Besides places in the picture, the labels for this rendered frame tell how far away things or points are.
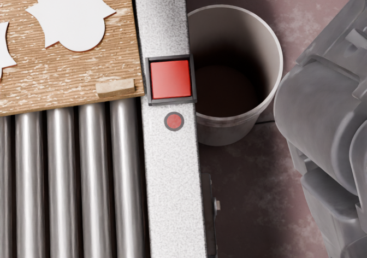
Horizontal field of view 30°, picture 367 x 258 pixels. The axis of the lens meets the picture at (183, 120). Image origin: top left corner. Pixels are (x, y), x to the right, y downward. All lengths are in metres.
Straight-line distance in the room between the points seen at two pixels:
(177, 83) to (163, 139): 0.09
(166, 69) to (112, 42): 0.09
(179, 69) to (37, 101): 0.23
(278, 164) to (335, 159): 1.65
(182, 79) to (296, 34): 1.09
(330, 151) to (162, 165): 0.71
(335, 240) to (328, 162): 0.07
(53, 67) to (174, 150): 0.23
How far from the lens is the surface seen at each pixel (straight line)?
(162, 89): 1.06
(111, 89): 1.03
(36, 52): 1.10
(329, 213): 0.39
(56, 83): 1.08
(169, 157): 1.05
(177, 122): 1.06
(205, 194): 1.12
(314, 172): 0.43
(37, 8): 1.12
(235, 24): 1.80
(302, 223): 1.98
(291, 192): 1.98
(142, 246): 1.03
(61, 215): 1.05
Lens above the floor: 1.94
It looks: 75 degrees down
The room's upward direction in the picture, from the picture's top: 4 degrees counter-clockwise
